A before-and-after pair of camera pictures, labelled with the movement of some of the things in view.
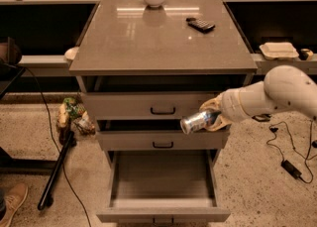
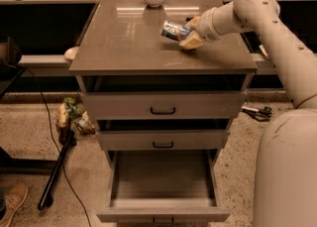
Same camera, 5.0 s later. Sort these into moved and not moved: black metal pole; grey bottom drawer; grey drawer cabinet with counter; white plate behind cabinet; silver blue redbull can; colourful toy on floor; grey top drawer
Moved: silver blue redbull can
Not moved: grey drawer cabinet with counter; colourful toy on floor; grey top drawer; grey bottom drawer; black metal pole; white plate behind cabinet
